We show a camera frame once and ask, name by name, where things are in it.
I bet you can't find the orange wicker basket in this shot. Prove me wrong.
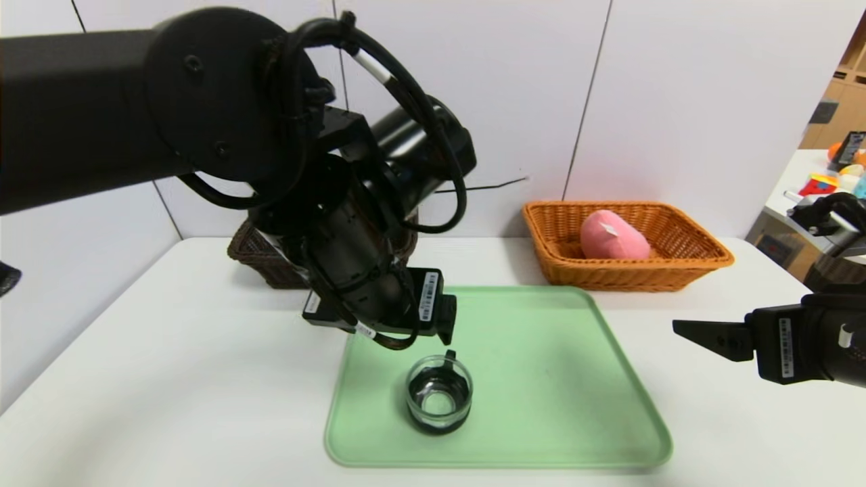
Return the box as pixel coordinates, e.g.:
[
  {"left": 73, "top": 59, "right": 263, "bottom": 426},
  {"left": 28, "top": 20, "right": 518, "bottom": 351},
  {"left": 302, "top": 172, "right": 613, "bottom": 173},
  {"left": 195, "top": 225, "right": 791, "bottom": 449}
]
[{"left": 522, "top": 200, "right": 735, "bottom": 293}]

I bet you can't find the light green plastic tray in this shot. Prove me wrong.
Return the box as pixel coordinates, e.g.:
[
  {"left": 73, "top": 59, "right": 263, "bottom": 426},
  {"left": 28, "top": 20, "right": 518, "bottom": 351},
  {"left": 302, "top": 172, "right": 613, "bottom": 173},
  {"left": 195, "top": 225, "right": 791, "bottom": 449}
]
[{"left": 324, "top": 285, "right": 673, "bottom": 469}]

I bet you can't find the dark brown wicker basket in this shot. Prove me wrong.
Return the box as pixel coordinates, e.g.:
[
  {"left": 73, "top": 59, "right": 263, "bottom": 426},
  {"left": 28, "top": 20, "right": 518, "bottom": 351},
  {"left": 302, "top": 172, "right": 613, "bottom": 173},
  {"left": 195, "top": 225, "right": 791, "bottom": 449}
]
[{"left": 227, "top": 220, "right": 419, "bottom": 290}]

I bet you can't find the thin black zip tie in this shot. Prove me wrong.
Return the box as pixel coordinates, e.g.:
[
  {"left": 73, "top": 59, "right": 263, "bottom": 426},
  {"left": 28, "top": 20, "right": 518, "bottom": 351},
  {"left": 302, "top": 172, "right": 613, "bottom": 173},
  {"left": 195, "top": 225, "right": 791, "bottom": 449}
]
[{"left": 433, "top": 177, "right": 530, "bottom": 194}]

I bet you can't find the pink plush peach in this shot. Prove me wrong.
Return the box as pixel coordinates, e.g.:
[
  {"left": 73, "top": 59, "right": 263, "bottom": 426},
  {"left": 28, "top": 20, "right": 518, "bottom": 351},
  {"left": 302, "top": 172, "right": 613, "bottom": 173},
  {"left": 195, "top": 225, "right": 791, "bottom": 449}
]
[{"left": 580, "top": 209, "right": 652, "bottom": 260}]

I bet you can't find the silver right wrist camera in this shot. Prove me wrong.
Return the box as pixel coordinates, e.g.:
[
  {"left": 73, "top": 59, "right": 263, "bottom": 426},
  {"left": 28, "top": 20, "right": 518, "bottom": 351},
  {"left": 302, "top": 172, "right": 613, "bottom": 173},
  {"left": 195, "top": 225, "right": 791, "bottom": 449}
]
[{"left": 819, "top": 216, "right": 866, "bottom": 258}]

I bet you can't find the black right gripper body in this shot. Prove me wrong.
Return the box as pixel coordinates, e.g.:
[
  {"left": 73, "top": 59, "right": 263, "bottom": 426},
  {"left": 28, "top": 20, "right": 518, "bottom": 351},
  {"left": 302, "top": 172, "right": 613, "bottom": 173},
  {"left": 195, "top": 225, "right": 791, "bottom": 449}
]
[{"left": 745, "top": 294, "right": 866, "bottom": 389}]

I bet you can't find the wooden shelf unit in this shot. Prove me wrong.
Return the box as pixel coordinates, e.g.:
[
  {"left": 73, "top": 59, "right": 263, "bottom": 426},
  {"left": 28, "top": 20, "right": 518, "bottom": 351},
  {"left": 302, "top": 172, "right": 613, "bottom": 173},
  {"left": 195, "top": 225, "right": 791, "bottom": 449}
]
[{"left": 798, "top": 14, "right": 866, "bottom": 151}]

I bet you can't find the glass cup with black handle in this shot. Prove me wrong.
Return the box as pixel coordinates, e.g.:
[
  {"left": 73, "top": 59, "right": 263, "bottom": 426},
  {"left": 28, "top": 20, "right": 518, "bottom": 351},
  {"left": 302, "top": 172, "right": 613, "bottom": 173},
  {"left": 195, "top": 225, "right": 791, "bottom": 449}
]
[{"left": 406, "top": 349, "right": 474, "bottom": 436}]

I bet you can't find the white side table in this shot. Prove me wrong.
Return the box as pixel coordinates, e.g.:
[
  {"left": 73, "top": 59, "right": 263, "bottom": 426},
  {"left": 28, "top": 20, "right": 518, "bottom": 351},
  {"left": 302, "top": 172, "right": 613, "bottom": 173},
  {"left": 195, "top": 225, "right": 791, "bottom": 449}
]
[{"left": 763, "top": 150, "right": 866, "bottom": 271}]

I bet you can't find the colourful puzzle cube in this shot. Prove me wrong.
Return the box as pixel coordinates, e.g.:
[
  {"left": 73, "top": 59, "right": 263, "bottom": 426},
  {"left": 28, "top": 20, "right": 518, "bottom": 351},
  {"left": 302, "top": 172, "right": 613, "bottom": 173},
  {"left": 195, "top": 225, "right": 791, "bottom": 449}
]
[{"left": 798, "top": 175, "right": 838, "bottom": 198}]

